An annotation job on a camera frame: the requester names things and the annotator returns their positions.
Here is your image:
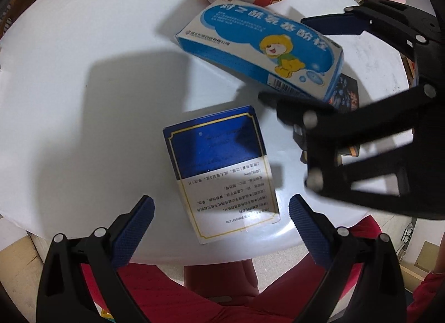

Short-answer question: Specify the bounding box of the blue cartoon medicine box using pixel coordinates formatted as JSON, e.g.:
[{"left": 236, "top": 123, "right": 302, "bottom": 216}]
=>
[{"left": 174, "top": 0, "right": 345, "bottom": 103}]

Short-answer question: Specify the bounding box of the person's right forearm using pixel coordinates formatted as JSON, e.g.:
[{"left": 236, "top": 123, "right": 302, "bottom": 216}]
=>
[{"left": 407, "top": 271, "right": 445, "bottom": 323}]

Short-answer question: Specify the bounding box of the blue and white medicine box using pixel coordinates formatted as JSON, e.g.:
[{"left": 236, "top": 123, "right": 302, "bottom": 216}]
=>
[{"left": 163, "top": 105, "right": 281, "bottom": 245}]

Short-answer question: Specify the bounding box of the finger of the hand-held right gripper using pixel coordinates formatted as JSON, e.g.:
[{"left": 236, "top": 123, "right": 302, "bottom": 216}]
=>
[
  {"left": 259, "top": 85, "right": 437, "bottom": 210},
  {"left": 301, "top": 0, "right": 440, "bottom": 56}
]

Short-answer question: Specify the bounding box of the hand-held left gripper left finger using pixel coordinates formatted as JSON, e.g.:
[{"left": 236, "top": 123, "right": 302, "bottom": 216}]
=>
[{"left": 36, "top": 195, "right": 155, "bottom": 323}]

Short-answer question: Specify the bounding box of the black printed box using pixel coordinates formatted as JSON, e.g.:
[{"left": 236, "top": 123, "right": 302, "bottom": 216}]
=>
[{"left": 328, "top": 73, "right": 360, "bottom": 167}]

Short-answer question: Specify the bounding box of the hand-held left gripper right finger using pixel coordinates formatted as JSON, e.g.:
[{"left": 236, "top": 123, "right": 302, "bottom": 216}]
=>
[{"left": 288, "top": 194, "right": 407, "bottom": 323}]

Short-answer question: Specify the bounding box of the person's left leg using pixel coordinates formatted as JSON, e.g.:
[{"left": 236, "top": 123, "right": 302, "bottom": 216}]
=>
[{"left": 80, "top": 262, "right": 258, "bottom": 323}]

